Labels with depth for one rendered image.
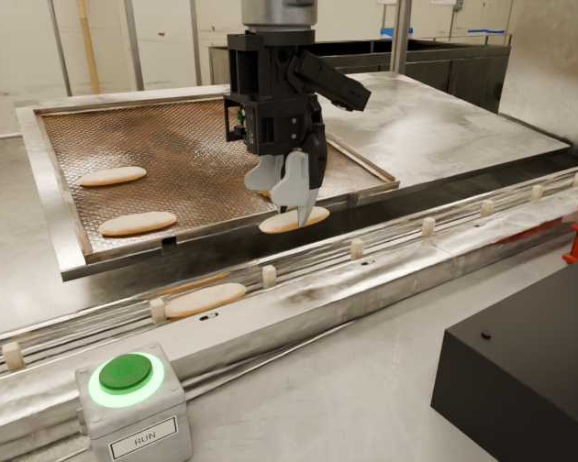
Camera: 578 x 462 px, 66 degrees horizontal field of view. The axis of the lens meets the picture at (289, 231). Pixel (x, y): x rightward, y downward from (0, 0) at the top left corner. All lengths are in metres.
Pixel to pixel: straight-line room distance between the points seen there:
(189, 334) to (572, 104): 0.99
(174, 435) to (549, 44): 1.11
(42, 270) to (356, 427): 0.49
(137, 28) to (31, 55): 0.82
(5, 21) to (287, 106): 3.73
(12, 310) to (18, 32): 3.56
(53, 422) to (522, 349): 0.39
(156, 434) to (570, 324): 0.36
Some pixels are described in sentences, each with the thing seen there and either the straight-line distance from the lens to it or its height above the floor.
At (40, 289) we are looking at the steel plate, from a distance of 0.69.
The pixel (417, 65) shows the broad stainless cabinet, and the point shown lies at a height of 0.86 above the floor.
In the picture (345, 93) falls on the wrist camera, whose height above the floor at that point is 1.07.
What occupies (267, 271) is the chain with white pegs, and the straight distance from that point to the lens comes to 0.55.
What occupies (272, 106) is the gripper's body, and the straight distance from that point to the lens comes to 0.45.
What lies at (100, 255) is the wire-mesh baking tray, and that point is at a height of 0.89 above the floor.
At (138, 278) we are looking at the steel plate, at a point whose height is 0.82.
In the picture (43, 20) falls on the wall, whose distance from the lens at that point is 4.14.
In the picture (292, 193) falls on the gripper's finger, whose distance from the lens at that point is 0.50.
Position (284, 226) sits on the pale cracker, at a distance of 0.53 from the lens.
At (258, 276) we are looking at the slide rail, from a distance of 0.58.
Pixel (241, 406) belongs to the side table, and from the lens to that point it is 0.46.
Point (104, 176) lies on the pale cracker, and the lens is 0.74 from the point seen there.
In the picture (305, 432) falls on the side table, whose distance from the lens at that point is 0.43.
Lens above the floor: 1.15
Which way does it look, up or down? 26 degrees down
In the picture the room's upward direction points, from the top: straight up
